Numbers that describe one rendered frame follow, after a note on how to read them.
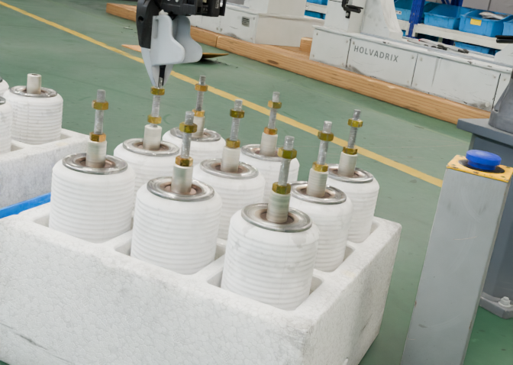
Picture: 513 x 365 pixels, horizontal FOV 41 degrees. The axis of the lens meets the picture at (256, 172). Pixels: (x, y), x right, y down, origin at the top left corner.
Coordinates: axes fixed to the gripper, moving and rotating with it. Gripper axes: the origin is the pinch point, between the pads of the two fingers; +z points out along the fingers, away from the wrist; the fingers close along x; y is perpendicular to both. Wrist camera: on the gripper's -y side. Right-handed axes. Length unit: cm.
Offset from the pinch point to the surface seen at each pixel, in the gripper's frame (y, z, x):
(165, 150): 2.6, 9.6, 0.3
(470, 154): 39.8, 2.1, 7.3
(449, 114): -1, 32, 224
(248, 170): 14.6, 9.5, 1.3
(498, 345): 48, 35, 30
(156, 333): 16.4, 23.1, -19.1
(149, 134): 0.8, 7.6, -1.1
